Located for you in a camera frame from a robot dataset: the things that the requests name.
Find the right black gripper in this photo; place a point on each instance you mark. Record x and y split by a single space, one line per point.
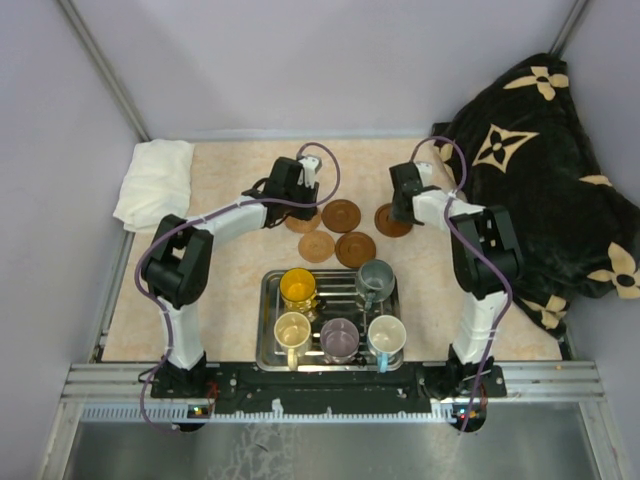
396 213

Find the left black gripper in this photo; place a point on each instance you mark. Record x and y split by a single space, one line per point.
312 194

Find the woven rattan coaster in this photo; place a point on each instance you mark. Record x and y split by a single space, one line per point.
316 246
303 226

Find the dark wooden coaster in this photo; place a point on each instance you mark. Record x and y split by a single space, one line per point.
341 216
387 226
353 249

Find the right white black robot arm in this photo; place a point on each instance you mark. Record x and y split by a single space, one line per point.
485 252

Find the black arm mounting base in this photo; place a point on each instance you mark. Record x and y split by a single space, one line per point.
352 391

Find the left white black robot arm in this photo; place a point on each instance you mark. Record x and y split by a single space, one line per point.
176 270

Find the yellow glass cup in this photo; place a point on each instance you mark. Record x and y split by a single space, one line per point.
298 290

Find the grey ceramic mug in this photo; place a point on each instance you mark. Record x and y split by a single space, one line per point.
375 282

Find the black floral blanket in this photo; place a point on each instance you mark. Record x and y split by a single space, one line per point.
520 144

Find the white folded towel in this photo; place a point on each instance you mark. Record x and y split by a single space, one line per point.
157 183

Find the cream ceramic mug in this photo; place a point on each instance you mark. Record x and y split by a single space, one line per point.
293 332

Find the purple ceramic mug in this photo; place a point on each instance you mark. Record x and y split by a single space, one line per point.
339 340

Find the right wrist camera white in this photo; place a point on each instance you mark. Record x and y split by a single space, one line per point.
425 173

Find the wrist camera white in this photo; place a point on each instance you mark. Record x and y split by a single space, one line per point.
425 173
310 166

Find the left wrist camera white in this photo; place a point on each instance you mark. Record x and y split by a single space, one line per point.
310 166

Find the white mug blue handle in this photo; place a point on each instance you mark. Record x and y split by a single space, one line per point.
386 337

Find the aluminium frame rail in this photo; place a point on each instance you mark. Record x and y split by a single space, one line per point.
115 392

